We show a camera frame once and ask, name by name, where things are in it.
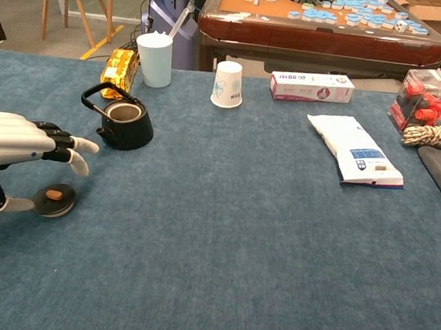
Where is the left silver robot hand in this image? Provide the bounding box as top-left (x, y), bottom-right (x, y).
top-left (0, 111), bottom-right (103, 223)

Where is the black teapot lid orange knob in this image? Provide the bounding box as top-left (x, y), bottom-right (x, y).
top-left (30, 180), bottom-right (78, 220)

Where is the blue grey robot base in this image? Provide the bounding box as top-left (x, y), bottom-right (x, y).
top-left (136, 0), bottom-right (203, 71)

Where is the black cast iron teapot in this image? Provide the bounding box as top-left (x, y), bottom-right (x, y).
top-left (75, 79), bottom-right (159, 154)

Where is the gold foil tea package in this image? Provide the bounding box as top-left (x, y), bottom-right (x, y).
top-left (97, 46), bottom-right (142, 103)

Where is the light blue plastic cup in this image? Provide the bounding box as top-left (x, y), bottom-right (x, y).
top-left (131, 30), bottom-right (177, 90)

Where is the translucent plastic stick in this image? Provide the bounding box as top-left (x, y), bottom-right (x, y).
top-left (166, 4), bottom-right (193, 41)

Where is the blue carpet table mat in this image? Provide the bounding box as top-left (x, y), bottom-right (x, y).
top-left (0, 49), bottom-right (441, 330)

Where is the white paper cup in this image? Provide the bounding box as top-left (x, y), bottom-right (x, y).
top-left (209, 59), bottom-right (247, 111)

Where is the white pink toothpaste box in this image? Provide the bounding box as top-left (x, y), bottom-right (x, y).
top-left (268, 67), bottom-right (357, 109)

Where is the brown mahjong table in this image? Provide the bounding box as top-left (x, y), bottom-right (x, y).
top-left (193, 0), bottom-right (441, 96)

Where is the white plastic bag package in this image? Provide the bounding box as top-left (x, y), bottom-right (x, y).
top-left (299, 111), bottom-right (411, 192)

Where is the clear box with red items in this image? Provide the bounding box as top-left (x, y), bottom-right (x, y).
top-left (385, 64), bottom-right (441, 138)

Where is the brown cardboard box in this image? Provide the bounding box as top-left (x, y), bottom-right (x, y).
top-left (390, 0), bottom-right (441, 39)

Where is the light wooden post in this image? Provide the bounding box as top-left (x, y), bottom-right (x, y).
top-left (98, 0), bottom-right (118, 45)

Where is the black white rope bundle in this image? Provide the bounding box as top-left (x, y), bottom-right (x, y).
top-left (400, 117), bottom-right (441, 150)

